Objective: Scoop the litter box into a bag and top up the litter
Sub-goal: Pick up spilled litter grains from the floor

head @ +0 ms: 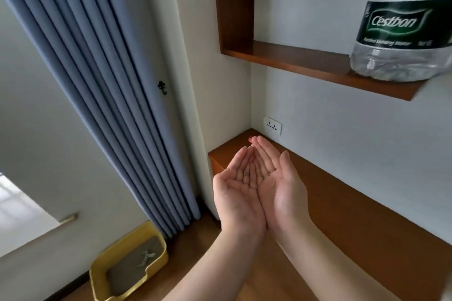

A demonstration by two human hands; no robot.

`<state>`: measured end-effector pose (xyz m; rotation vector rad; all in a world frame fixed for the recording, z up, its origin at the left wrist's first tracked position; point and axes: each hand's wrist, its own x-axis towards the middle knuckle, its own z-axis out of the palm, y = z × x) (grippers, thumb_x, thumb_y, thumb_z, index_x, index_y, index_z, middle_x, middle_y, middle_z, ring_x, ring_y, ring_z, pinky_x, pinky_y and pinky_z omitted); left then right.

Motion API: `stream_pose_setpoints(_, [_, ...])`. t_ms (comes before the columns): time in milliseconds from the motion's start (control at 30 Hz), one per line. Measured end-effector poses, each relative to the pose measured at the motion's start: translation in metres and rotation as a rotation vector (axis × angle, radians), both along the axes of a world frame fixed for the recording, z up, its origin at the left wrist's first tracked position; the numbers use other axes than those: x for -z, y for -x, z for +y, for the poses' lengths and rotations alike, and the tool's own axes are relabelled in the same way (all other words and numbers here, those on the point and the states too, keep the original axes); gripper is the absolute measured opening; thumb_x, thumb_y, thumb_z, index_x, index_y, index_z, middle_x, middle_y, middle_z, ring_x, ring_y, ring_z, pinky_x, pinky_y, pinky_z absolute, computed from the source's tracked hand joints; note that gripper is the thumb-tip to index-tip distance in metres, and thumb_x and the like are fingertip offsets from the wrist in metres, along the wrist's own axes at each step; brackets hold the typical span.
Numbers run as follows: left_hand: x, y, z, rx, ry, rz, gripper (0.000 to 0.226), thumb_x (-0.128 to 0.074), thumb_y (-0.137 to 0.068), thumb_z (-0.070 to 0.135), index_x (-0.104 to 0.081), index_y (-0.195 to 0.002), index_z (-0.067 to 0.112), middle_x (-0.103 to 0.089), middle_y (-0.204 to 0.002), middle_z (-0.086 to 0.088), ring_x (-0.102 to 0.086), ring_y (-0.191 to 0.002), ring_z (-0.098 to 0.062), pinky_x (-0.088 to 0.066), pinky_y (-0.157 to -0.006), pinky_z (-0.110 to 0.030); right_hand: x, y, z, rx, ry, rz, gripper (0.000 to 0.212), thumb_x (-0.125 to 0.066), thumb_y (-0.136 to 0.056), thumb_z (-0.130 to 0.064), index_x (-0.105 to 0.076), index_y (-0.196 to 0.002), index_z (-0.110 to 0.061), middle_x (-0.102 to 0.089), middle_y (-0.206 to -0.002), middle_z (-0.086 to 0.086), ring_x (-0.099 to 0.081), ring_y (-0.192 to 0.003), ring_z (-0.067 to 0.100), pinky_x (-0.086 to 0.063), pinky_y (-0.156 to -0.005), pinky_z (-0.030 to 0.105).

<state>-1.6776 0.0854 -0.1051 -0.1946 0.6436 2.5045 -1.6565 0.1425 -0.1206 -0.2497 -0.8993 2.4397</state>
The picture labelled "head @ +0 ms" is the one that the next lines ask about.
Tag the person's right forearm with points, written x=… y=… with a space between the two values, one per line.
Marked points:
x=328 y=269

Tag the person's left hand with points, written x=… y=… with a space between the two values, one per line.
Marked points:
x=236 y=202

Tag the white wall outlet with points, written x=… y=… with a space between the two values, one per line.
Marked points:
x=272 y=125

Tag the pale blue litter scoop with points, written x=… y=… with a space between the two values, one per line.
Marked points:
x=147 y=256

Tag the person's left forearm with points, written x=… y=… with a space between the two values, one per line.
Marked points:
x=219 y=269

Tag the person's right hand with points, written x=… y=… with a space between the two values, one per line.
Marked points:
x=282 y=195

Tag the dark baseboard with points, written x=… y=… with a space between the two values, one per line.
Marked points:
x=70 y=288

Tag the large clear water bottle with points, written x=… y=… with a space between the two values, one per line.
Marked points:
x=399 y=11

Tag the blue pleated curtain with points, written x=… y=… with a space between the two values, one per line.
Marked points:
x=106 y=82

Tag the yellow litter box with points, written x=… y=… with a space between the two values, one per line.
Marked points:
x=102 y=262

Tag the white window sill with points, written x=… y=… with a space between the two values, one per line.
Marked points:
x=21 y=216

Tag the brown wooden wall shelf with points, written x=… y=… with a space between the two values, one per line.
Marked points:
x=240 y=11

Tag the dark curtain tieback hook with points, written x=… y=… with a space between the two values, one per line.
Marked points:
x=162 y=87

